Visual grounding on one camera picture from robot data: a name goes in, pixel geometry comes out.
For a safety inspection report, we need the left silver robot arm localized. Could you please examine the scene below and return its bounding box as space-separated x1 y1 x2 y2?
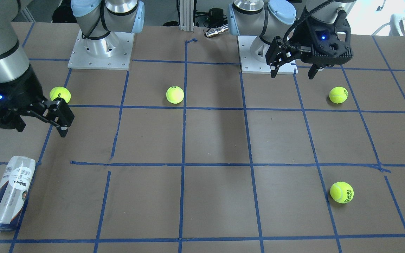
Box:
227 0 355 79

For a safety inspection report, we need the centre tennis ball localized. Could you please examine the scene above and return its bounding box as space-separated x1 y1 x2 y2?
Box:
166 86 185 104

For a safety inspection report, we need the front Roland Garros tennis ball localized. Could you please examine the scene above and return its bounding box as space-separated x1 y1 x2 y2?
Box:
329 182 354 204

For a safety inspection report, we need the aluminium frame post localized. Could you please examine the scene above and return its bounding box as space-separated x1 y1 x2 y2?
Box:
177 0 195 32

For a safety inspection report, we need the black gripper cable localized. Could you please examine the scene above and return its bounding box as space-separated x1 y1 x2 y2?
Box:
283 0 336 48

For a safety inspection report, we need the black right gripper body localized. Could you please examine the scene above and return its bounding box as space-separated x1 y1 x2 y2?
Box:
0 65 45 132

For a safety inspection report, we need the white blue tennis ball can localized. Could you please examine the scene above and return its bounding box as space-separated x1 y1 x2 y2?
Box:
0 156 36 232

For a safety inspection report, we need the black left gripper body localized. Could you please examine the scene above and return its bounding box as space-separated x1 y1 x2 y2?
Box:
292 6 354 67

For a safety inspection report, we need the tennis ball near base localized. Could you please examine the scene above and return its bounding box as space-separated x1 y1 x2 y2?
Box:
49 86 72 103
328 86 349 104

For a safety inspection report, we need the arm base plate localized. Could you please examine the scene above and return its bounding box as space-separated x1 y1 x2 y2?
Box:
237 34 298 75
67 31 135 70

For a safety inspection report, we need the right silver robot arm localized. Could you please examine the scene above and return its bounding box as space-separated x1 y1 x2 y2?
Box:
0 0 145 137

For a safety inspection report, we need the silver metal connector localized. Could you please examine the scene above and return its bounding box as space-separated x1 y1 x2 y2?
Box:
204 24 229 38

